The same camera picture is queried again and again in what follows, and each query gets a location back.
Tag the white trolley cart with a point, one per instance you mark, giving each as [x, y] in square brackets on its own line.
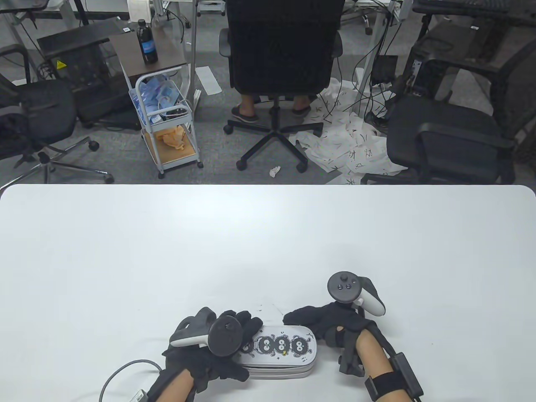
[167, 161]

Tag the white printed floor sheet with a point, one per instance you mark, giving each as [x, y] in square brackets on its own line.
[356, 146]

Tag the black high-back office chair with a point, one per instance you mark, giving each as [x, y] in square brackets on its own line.
[280, 42]

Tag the person's left forearm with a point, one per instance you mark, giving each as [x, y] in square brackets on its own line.
[178, 389]

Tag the white cartoon print pencil case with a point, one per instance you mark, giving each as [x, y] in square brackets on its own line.
[280, 351]

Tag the dark bottle blue label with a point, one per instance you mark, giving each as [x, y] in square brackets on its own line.
[147, 42]

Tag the white power strip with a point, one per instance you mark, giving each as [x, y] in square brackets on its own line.
[197, 99]

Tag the grey chair wheel base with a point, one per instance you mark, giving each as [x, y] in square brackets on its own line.
[360, 19]

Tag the orange cloth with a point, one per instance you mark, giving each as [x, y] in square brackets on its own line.
[172, 138]

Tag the grey left hand controller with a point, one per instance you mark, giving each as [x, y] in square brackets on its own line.
[226, 335]

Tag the black cabinet yellow sticker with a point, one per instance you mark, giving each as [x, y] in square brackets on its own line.
[83, 71]

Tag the crumpled white paper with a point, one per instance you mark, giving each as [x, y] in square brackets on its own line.
[275, 171]

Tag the black chair chrome base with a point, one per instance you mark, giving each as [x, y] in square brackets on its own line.
[46, 113]

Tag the person's right hand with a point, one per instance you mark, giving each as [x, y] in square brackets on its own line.
[331, 322]

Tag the white desk leg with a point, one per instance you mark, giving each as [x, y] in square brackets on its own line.
[372, 42]
[193, 50]

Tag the black box on floor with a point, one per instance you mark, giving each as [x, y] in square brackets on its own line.
[384, 69]

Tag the black mesh armrest chair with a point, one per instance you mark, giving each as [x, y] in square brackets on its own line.
[444, 125]

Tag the person's right forearm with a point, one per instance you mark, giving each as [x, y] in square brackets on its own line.
[372, 356]

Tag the pile of blue packets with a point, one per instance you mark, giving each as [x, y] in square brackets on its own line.
[157, 94]

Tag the white paper sheet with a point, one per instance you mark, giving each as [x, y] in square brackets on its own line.
[208, 80]

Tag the person's left hand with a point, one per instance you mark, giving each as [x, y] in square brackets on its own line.
[197, 362]

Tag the grey hand controller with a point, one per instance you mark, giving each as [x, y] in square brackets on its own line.
[226, 335]
[343, 287]

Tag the black mesh office chair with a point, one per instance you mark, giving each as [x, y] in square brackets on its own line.
[473, 46]

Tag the grey right hand controller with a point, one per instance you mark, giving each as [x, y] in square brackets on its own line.
[343, 287]

